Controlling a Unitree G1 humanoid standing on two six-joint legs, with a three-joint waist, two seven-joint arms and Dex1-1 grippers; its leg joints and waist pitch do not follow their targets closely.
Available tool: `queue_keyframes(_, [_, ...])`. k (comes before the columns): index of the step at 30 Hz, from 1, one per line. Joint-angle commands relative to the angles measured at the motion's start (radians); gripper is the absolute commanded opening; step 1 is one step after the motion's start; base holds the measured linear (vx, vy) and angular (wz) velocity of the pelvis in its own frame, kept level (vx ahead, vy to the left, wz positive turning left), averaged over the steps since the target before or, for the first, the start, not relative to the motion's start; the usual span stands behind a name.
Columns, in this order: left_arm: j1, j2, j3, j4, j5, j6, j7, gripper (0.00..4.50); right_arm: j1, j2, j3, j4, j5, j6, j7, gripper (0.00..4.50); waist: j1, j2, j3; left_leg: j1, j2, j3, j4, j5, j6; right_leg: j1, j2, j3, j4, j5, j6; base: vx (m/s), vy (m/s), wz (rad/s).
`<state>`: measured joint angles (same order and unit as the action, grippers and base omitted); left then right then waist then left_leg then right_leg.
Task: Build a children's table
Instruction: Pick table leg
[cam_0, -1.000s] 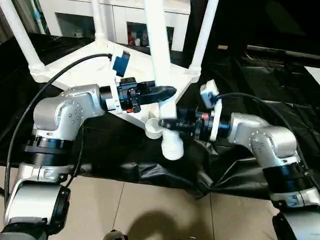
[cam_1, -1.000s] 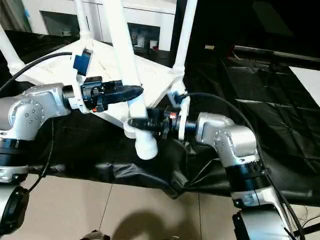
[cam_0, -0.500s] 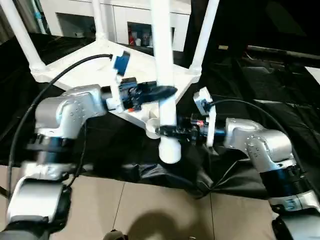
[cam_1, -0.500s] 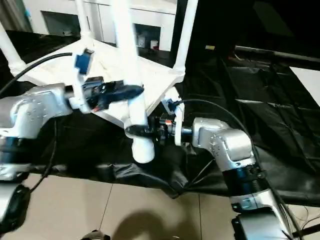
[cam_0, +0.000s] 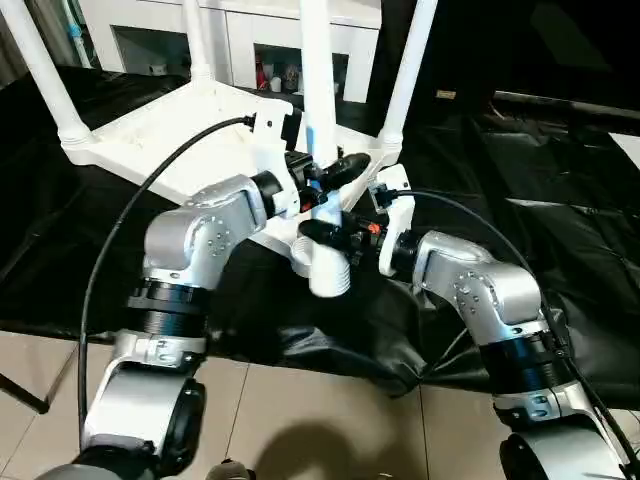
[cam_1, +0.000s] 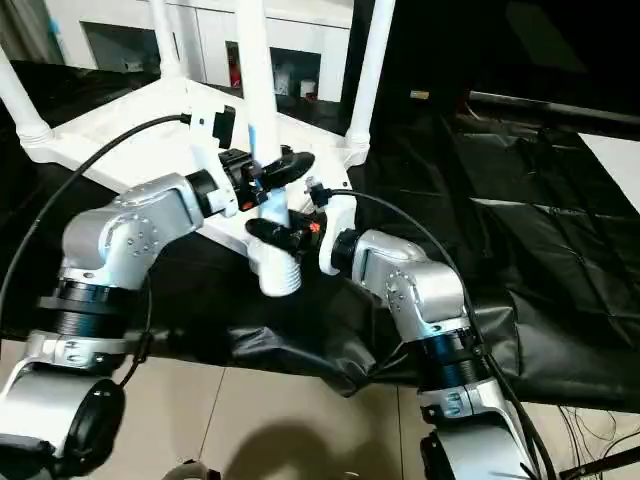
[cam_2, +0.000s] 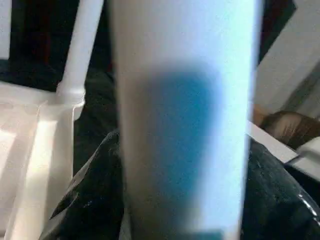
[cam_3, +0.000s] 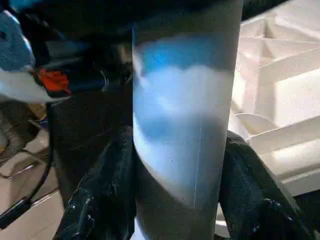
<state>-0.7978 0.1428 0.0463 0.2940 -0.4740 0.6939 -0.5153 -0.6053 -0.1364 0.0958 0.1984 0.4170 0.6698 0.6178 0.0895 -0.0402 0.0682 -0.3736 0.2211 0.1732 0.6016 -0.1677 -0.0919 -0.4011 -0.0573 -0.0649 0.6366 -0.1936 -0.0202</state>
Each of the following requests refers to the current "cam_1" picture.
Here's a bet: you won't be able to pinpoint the white plastic table top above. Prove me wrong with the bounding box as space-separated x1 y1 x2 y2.
19 74 371 261

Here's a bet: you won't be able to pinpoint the black robot foot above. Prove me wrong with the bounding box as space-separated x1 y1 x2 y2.
169 462 221 480

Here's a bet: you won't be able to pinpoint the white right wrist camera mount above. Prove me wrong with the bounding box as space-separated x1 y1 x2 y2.
299 177 359 276

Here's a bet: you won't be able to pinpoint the white glass-door cabinet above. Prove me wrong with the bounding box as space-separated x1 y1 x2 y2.
59 0 354 104

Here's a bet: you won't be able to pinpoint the black fabric covered furniture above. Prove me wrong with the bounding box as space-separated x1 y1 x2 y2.
344 0 640 121

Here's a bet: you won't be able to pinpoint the black table mat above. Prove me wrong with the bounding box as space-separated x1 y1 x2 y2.
0 59 640 414

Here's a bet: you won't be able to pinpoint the long black pole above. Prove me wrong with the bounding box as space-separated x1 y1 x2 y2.
467 89 640 126

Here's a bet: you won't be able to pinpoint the black tripod leg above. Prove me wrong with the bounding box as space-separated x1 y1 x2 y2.
559 457 640 480

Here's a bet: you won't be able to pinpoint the white flat board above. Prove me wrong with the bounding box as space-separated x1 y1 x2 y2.
579 130 640 206

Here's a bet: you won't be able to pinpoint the white plastic table leg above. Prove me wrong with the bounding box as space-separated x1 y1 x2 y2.
234 0 304 299
343 0 397 166
148 0 187 84
0 47 51 151

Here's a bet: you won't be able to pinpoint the red white bottle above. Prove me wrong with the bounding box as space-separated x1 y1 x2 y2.
227 44 241 89

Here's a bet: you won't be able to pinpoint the thin black floor cables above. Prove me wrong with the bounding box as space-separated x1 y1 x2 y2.
557 404 621 466

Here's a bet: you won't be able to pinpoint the grey curtain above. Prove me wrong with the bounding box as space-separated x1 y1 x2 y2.
0 0 66 66

